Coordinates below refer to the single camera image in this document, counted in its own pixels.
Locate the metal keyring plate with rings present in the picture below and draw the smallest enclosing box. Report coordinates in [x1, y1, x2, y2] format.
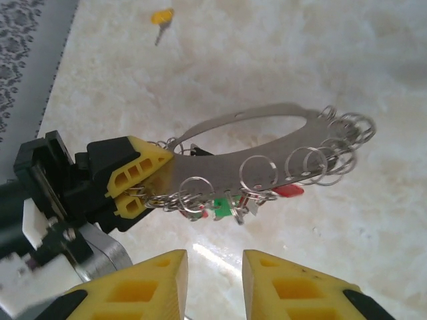
[143, 101, 378, 227]

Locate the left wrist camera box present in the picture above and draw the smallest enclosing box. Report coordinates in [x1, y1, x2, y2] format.
[0, 196, 133, 301]

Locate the yellow tagged key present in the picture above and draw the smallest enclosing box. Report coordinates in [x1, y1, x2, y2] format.
[150, 8, 176, 47]

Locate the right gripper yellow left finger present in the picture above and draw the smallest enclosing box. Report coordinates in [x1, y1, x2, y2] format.
[42, 249, 190, 320]

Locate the green key tag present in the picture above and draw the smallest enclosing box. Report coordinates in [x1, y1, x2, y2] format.
[211, 196, 244, 223]

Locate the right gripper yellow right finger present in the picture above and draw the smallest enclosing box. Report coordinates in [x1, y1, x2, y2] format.
[242, 249, 386, 320]

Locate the red key tag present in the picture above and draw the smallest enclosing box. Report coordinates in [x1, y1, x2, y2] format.
[272, 185, 306, 198]

